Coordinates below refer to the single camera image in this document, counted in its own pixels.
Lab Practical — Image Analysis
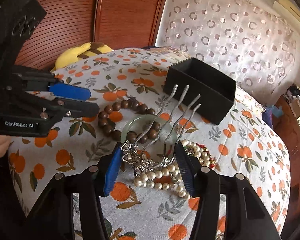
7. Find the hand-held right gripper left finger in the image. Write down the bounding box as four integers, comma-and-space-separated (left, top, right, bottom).
25, 147, 123, 240

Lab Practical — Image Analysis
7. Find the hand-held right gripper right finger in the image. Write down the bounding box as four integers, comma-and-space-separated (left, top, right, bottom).
174, 143, 282, 240

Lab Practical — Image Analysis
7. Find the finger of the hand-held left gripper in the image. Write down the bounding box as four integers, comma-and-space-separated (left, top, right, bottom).
24, 78, 91, 101
40, 97, 100, 119

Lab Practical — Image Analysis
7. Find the silver flower hair fork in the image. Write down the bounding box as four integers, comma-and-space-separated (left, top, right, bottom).
120, 84, 203, 178

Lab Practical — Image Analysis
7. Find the yellow striped plush toy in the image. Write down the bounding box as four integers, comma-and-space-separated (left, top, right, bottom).
50, 42, 113, 72

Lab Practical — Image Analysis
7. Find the pale green jade bangle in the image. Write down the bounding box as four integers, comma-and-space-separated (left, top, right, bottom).
121, 116, 177, 160

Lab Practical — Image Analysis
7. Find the orange fruit printed blanket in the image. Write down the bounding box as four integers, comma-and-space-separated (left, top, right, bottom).
9, 47, 292, 240

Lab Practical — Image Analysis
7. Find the red-brown wooden wardrobe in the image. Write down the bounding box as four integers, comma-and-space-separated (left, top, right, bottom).
7, 0, 172, 73

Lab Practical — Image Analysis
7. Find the black open box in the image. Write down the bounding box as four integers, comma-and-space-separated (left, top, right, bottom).
162, 57, 237, 126

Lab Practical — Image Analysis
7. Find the blue purple cloth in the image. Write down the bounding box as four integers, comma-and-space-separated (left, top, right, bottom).
262, 104, 283, 128

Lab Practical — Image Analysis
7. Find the wooden dresser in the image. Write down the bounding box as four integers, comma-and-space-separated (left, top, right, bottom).
272, 95, 300, 207

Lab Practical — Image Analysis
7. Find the dark cloth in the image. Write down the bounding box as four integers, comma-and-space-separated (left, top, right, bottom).
0, 152, 29, 240

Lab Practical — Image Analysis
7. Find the clutter of small toiletries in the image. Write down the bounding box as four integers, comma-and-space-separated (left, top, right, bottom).
284, 84, 300, 137

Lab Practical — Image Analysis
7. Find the white circle patterned curtain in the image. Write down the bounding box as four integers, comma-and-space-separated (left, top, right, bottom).
155, 0, 297, 101

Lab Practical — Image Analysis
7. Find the cream air conditioner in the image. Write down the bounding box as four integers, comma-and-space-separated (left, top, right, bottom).
272, 0, 300, 28

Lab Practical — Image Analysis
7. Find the pearl and red bead bracelet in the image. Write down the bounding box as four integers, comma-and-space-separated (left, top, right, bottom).
184, 141, 218, 172

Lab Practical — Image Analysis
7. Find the brown wooden bead bracelet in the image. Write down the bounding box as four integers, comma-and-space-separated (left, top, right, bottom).
97, 95, 161, 144

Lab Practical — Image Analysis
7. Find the white pearl necklace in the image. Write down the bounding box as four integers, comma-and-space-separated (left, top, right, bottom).
133, 161, 191, 201

